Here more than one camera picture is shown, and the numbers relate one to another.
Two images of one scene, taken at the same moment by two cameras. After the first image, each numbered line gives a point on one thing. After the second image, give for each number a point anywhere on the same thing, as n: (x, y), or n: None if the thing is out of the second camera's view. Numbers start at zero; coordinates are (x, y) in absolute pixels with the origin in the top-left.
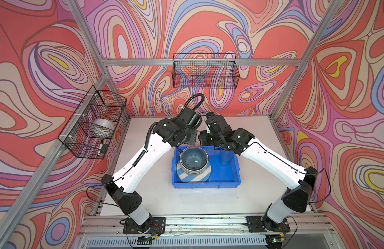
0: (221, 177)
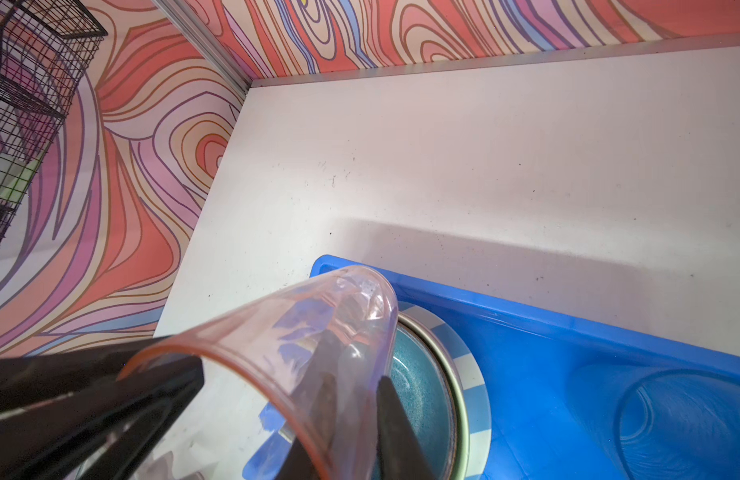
0: (541, 369)
